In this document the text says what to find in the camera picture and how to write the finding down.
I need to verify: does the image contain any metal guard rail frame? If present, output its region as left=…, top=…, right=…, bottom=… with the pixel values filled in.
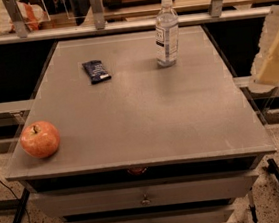
left=0, top=0, right=279, bottom=45

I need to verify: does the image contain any grey drawer cabinet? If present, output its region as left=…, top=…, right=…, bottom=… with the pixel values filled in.
left=9, top=26, right=275, bottom=223

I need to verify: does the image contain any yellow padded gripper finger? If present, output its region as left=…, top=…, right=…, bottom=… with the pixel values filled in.
left=248, top=5, right=279, bottom=94

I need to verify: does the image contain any top grey drawer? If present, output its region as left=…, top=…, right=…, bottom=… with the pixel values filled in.
left=31, top=171, right=258, bottom=217

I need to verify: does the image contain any small red object under top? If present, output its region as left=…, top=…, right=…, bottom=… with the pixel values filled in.
left=127, top=167, right=147, bottom=176

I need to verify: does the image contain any middle grey drawer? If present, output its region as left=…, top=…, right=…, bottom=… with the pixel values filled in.
left=61, top=202, right=237, bottom=223

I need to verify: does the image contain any red apple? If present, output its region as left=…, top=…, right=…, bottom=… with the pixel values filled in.
left=19, top=121, right=60, bottom=158

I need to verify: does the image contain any clear plastic water bottle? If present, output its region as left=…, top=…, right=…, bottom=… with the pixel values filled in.
left=155, top=0, right=179, bottom=67

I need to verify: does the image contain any dark blue snack packet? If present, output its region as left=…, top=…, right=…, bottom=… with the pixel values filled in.
left=82, top=60, right=111, bottom=85

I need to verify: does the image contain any white and orange bag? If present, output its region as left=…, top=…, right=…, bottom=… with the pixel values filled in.
left=5, top=0, right=47, bottom=37

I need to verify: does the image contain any grey drawer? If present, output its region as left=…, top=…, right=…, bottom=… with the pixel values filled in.
left=31, top=171, right=258, bottom=217
left=61, top=202, right=237, bottom=223

